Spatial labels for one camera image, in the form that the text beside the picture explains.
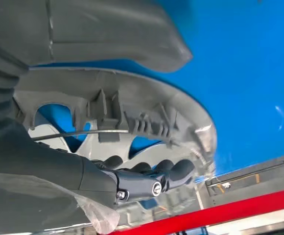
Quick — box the blue metal shelf rack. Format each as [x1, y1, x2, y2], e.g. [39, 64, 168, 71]
[33, 0, 284, 177]

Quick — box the red barrier belt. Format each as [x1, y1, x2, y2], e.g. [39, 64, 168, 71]
[113, 187, 284, 235]

